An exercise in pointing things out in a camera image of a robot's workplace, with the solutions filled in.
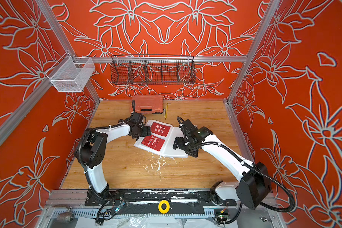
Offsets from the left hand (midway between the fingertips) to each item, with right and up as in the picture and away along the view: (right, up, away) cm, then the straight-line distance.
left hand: (147, 133), depth 98 cm
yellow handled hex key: (+13, +16, +12) cm, 24 cm away
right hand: (+20, -5, -21) cm, 29 cm away
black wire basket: (+3, +46, 0) cm, 46 cm away
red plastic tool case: (-2, +22, +13) cm, 26 cm away
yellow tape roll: (+13, -33, -28) cm, 45 cm away
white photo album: (+14, -10, -6) cm, 18 cm away
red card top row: (+9, +3, +2) cm, 9 cm away
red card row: (+4, -5, -6) cm, 9 cm away
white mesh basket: (-50, +40, -7) cm, 65 cm away
